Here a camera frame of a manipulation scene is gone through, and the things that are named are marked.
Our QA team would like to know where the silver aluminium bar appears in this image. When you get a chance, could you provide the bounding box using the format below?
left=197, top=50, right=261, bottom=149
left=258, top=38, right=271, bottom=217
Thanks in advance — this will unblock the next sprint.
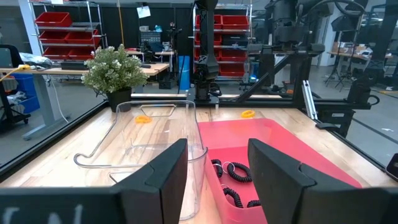
left=300, top=80, right=319, bottom=121

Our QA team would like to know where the grey cloth bundle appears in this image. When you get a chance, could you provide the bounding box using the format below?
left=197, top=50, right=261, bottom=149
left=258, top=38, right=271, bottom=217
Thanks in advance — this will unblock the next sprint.
left=18, top=52, right=52, bottom=68

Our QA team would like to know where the light wooden work desk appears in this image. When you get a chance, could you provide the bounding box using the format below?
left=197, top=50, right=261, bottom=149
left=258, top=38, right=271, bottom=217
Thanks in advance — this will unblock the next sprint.
left=0, top=62, right=171, bottom=141

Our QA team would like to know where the distant cluttered desk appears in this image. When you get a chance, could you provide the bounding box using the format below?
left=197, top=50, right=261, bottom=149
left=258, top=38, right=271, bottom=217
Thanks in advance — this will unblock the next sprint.
left=329, top=42, right=392, bottom=62

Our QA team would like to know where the pink translucent plastic bin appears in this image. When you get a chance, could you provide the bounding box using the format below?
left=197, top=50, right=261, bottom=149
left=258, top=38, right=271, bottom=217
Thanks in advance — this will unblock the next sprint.
left=197, top=117, right=364, bottom=224

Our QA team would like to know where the red plastic storage bin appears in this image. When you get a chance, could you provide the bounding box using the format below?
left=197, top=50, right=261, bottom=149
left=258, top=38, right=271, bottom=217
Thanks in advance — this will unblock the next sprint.
left=194, top=32, right=223, bottom=47
left=221, top=14, right=250, bottom=30
left=68, top=46, right=96, bottom=60
left=219, top=49, right=247, bottom=62
left=64, top=29, right=101, bottom=46
left=219, top=63, right=246, bottom=78
left=34, top=11, right=73, bottom=28
left=39, top=30, right=68, bottom=44
left=195, top=14, right=223, bottom=30
left=42, top=46, right=71, bottom=59

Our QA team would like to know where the flat black box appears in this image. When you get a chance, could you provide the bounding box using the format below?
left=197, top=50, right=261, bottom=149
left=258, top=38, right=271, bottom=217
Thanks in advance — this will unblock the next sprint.
left=60, top=61, right=90, bottom=71

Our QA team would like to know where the small potted green plant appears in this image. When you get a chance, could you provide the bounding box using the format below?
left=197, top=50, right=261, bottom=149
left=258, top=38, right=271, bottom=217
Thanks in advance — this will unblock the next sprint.
left=80, top=43, right=149, bottom=113

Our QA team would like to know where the blue cylindrical bin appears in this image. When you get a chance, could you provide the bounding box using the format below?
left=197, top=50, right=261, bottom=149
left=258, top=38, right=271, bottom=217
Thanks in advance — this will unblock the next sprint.
left=178, top=55, right=192, bottom=91

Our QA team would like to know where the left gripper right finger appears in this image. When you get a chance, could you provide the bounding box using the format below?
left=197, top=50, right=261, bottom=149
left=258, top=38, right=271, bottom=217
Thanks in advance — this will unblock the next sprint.
left=248, top=138, right=398, bottom=224

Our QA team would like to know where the clear plastic bin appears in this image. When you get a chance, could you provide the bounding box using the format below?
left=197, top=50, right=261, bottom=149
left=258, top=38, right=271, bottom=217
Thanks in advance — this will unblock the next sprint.
left=73, top=99, right=208, bottom=222

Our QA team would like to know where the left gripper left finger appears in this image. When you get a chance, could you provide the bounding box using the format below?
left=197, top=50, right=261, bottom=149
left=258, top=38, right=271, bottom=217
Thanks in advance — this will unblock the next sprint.
left=0, top=139, right=189, bottom=224

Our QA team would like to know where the white paper sheet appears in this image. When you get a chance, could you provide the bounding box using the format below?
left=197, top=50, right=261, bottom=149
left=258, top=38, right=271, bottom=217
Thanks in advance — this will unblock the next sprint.
left=136, top=5, right=152, bottom=19

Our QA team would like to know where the blue plastic crate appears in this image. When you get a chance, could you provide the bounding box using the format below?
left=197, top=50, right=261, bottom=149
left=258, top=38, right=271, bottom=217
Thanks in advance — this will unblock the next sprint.
left=11, top=73, right=41, bottom=114

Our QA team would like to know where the black office chair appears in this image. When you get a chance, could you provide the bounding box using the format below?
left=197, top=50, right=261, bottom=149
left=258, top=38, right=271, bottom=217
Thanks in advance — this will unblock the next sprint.
left=0, top=44, right=32, bottom=125

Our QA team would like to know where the black plastic storage bin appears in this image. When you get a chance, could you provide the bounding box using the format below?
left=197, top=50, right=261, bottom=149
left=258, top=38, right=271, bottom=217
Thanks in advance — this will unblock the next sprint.
left=222, top=34, right=248, bottom=47

